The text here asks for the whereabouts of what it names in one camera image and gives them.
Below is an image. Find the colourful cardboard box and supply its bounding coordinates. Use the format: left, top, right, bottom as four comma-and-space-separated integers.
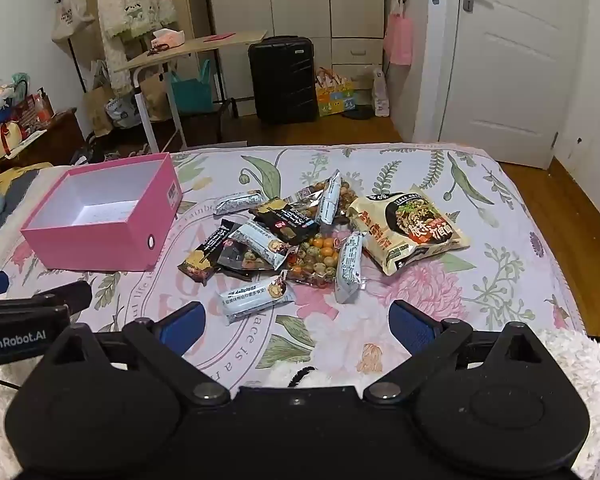
316, 67, 357, 117

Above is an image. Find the cream knitted cardigan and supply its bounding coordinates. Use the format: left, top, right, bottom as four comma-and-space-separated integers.
96, 0, 177, 96

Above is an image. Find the pink gift bag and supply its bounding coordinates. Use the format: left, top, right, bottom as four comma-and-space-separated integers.
383, 12, 413, 66

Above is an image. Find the black suitcase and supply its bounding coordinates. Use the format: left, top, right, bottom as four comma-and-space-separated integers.
248, 36, 317, 125

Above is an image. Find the white door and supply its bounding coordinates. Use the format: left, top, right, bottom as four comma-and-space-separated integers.
412, 0, 588, 170

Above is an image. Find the grey blanket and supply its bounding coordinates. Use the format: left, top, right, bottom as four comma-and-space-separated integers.
0, 170, 41, 261

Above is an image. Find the teal bag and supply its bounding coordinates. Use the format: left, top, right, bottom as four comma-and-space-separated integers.
171, 60, 215, 113

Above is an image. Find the cream instant noodle packet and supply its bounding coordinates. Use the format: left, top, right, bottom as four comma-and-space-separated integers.
347, 184, 471, 276

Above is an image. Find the wooden side table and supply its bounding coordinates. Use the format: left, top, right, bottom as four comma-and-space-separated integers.
114, 30, 268, 153

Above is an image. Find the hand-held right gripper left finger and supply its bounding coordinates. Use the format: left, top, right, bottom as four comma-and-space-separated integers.
42, 301, 231, 408

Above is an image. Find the cream gift bag red ribbon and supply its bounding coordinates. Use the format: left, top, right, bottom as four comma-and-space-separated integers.
0, 121, 23, 158

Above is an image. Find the floral bedsheet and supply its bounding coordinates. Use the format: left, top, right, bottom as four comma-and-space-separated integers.
0, 142, 600, 480

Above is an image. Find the light blue patterned bag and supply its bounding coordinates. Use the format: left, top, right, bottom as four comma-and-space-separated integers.
105, 96, 143, 128

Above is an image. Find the canvas tote bag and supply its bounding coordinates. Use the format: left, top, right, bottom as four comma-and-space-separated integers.
51, 0, 96, 43

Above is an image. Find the clear peanut bag red label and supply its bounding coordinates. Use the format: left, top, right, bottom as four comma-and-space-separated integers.
285, 230, 348, 288

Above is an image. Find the pink tissue box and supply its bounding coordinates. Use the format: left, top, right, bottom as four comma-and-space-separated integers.
151, 29, 186, 50

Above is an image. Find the wooden nightstand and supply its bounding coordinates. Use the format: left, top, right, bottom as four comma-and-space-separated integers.
0, 108, 88, 173

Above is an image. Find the dark clear snack packet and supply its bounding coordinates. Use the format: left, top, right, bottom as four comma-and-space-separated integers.
216, 239, 261, 281

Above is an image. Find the red printed box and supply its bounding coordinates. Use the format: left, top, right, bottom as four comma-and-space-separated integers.
19, 94, 55, 131

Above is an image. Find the clear peanut bag with barcode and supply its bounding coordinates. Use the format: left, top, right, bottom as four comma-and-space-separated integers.
295, 172, 361, 226

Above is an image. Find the white wardrobe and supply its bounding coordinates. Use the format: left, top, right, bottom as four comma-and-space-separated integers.
202, 0, 387, 103

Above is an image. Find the black snack packet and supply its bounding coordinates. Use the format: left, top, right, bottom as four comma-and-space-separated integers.
177, 217, 241, 286
250, 197, 321, 247

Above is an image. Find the black bag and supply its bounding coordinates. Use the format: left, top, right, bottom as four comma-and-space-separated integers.
70, 132, 121, 163

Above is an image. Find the pink cardboard box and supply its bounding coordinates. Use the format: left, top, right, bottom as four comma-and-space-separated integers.
20, 152, 183, 273

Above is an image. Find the white printed package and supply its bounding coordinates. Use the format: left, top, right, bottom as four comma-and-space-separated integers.
371, 66, 392, 117

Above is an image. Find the white fluffy garment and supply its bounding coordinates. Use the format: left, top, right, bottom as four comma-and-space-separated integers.
267, 360, 326, 390

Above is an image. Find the yellow cloth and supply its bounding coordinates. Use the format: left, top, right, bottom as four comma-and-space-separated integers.
0, 162, 53, 196

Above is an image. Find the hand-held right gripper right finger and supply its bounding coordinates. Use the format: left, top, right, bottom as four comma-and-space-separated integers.
362, 300, 551, 405

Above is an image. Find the silver snack packet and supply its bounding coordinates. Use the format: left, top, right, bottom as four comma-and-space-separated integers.
228, 221, 292, 270
314, 170, 342, 226
335, 232, 365, 305
217, 271, 296, 323
214, 190, 266, 216

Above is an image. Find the brown paper bag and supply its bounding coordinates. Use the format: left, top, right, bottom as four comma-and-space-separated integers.
83, 60, 116, 137

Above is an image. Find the person's right forearm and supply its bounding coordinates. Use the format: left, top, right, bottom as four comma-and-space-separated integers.
537, 329, 600, 466

